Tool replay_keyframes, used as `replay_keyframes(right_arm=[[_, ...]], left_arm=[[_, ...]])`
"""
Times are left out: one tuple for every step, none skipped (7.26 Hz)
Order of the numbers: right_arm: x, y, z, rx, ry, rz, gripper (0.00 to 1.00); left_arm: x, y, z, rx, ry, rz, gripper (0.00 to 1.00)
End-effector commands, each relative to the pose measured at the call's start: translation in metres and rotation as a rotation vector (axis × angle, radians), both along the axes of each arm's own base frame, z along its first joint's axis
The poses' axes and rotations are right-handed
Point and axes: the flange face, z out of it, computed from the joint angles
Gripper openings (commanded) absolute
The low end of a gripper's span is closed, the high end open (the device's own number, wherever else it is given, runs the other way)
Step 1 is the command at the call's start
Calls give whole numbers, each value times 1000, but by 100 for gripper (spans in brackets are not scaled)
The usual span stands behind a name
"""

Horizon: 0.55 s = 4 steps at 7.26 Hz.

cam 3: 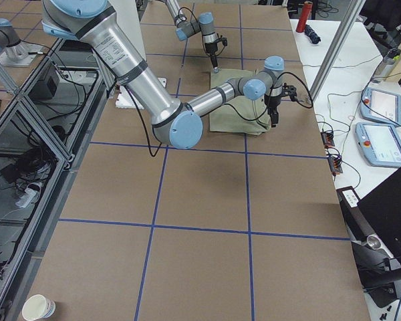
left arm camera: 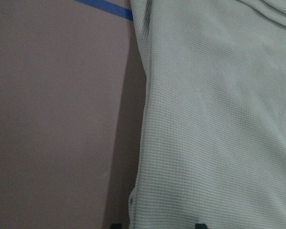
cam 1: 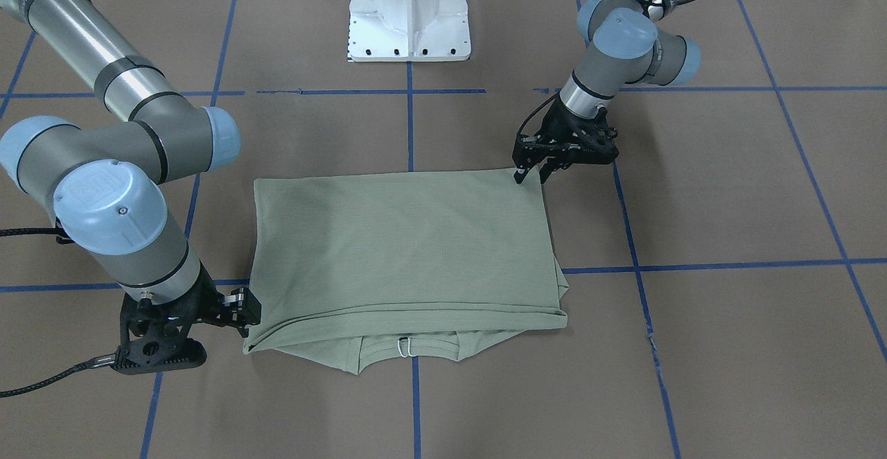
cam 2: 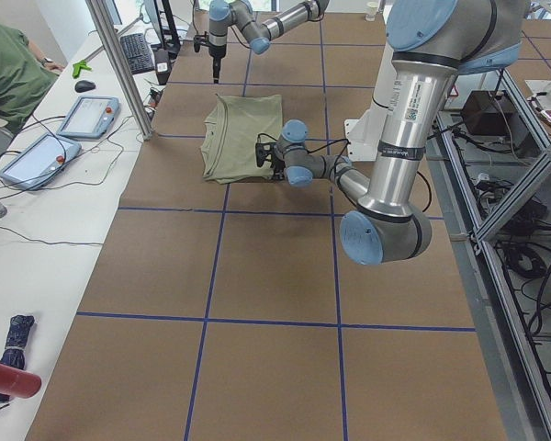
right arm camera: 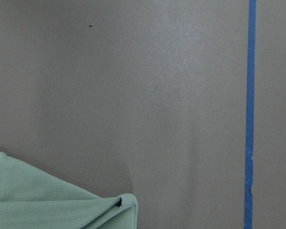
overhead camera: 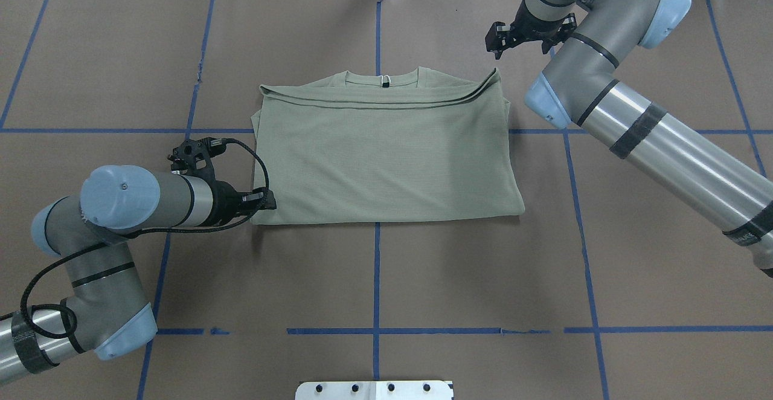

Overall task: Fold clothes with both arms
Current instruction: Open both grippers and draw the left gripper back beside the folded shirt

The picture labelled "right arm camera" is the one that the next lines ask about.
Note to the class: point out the sage green long-sleeve shirt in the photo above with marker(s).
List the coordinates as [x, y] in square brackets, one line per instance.
[33, 199]

